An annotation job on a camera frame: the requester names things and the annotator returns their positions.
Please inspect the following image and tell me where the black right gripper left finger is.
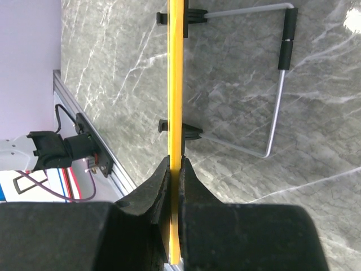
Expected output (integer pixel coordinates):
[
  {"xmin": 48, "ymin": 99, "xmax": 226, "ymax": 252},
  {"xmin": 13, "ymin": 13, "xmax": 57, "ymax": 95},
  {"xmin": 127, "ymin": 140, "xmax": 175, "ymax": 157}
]
[{"xmin": 1, "ymin": 158, "xmax": 170, "ymax": 270}]

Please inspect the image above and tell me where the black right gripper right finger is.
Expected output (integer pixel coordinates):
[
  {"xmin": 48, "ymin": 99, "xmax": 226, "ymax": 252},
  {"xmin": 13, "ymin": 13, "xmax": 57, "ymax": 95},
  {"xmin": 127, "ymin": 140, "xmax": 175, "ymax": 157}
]
[{"xmin": 179, "ymin": 158, "xmax": 329, "ymax": 270}]

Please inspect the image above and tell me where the yellow framed whiteboard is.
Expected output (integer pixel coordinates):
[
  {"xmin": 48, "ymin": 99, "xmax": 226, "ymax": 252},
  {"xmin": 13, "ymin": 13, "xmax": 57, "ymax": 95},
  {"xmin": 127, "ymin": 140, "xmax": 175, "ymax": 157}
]
[{"xmin": 167, "ymin": 0, "xmax": 184, "ymax": 265}]

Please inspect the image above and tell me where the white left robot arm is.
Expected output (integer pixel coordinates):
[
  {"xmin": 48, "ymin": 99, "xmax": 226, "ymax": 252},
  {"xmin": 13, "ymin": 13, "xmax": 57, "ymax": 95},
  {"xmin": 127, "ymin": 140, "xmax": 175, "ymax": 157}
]
[{"xmin": 1, "ymin": 131, "xmax": 73, "ymax": 171}]

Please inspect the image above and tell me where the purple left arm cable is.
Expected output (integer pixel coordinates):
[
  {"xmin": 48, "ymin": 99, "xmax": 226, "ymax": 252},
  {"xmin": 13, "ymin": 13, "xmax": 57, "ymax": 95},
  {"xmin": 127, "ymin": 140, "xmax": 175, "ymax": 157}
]
[{"xmin": 16, "ymin": 168, "xmax": 97, "ymax": 203}]

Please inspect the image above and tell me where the aluminium front rail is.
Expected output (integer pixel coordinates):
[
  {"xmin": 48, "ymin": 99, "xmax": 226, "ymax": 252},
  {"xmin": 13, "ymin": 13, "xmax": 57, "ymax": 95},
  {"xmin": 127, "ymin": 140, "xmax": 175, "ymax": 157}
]
[{"xmin": 53, "ymin": 70, "xmax": 136, "ymax": 198}]

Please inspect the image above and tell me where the wire whiteboard stand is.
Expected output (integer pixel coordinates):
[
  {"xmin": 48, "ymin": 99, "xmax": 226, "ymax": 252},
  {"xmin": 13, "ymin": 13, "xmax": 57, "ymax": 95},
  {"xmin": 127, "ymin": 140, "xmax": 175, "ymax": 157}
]
[{"xmin": 156, "ymin": 1, "xmax": 298, "ymax": 158}]

